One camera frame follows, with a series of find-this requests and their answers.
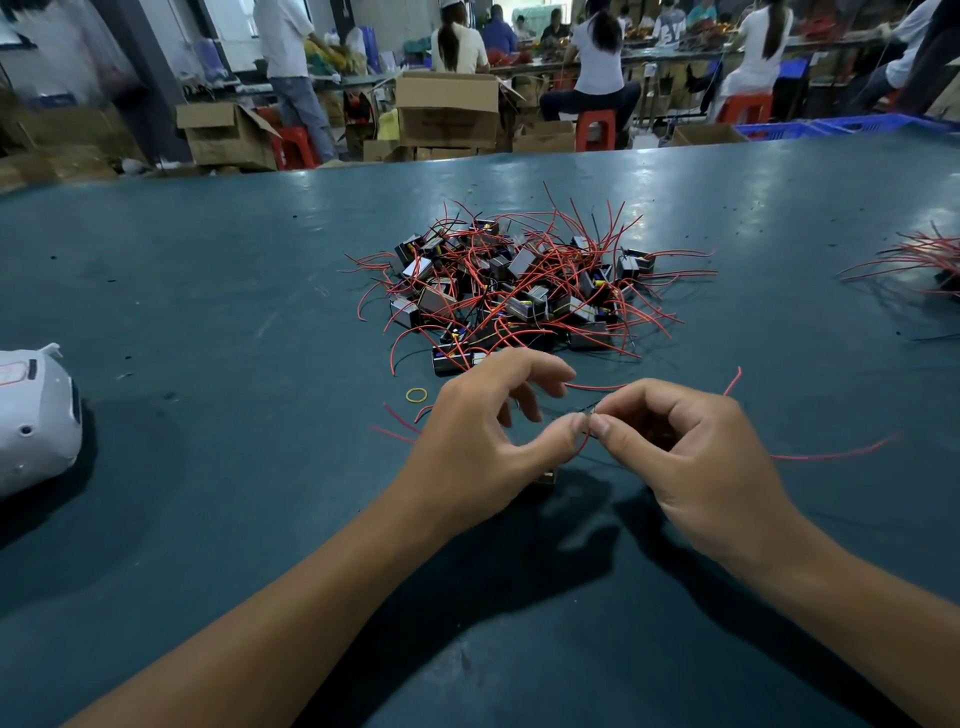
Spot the white plastic shell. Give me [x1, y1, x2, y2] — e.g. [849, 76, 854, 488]
[0, 343, 84, 500]

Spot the shallow cardboard box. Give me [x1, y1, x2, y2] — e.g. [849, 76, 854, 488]
[670, 121, 747, 146]

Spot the central pile of wired modules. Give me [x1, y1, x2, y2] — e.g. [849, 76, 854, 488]
[348, 195, 719, 377]

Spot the blue plastic crate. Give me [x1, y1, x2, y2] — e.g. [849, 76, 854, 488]
[810, 114, 960, 137]
[735, 121, 834, 143]

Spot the single black electronic component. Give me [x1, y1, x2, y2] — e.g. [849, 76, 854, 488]
[562, 364, 902, 464]

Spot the person's left forearm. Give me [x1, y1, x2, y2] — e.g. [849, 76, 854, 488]
[67, 507, 455, 728]

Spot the low cardboard box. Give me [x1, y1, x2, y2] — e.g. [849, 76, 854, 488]
[513, 117, 578, 155]

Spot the red plastic stool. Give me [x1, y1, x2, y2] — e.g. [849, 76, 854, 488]
[717, 93, 774, 125]
[576, 109, 618, 152]
[274, 126, 320, 170]

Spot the person's left hand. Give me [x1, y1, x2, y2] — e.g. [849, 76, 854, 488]
[393, 348, 590, 542]

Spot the large closed cardboard box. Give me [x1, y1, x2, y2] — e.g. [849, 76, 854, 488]
[394, 72, 501, 149]

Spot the open cardboard box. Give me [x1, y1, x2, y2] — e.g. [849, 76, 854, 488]
[177, 100, 284, 170]

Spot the person's right hand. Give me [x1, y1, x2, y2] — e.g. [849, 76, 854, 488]
[582, 378, 812, 579]

